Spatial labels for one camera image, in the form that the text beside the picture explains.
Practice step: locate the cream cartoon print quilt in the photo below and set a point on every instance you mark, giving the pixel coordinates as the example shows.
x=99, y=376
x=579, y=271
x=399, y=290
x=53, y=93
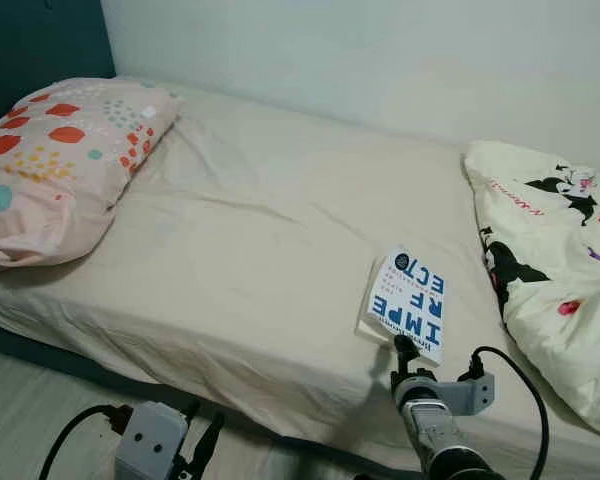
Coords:
x=550, y=260

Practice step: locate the pink patterned pillow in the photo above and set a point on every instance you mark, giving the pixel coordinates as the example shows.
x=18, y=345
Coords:
x=60, y=180

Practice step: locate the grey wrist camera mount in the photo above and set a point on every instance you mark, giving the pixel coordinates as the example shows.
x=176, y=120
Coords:
x=150, y=445
x=470, y=395

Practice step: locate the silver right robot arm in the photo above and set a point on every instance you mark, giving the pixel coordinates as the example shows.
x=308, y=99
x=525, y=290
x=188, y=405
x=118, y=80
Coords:
x=440, y=440

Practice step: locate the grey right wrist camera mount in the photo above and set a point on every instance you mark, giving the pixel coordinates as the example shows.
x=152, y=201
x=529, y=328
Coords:
x=470, y=395

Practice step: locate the white book blue lettering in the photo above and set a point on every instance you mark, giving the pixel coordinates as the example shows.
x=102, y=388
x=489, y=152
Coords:
x=410, y=300

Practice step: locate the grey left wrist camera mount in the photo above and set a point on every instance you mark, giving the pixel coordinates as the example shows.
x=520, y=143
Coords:
x=150, y=445

